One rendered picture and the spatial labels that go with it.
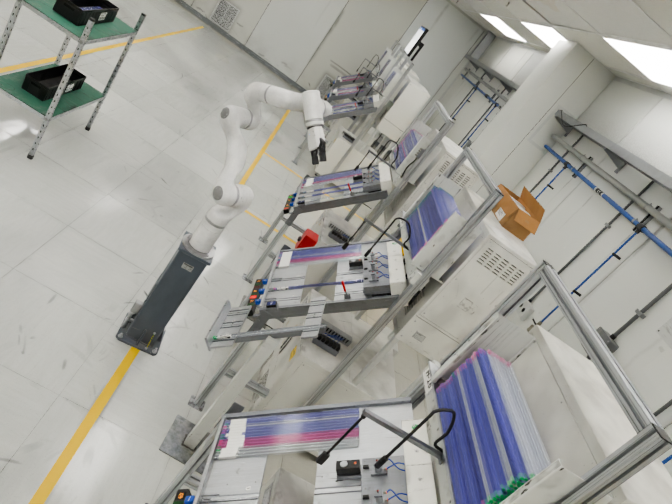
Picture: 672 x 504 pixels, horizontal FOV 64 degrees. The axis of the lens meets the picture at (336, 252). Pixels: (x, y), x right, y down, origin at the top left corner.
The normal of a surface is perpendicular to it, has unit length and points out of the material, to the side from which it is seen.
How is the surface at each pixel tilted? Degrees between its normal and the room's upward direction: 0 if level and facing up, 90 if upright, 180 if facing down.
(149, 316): 90
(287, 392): 90
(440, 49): 90
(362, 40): 90
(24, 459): 0
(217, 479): 44
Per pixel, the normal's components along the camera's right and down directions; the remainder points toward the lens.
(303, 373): -0.05, 0.44
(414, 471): -0.16, -0.89
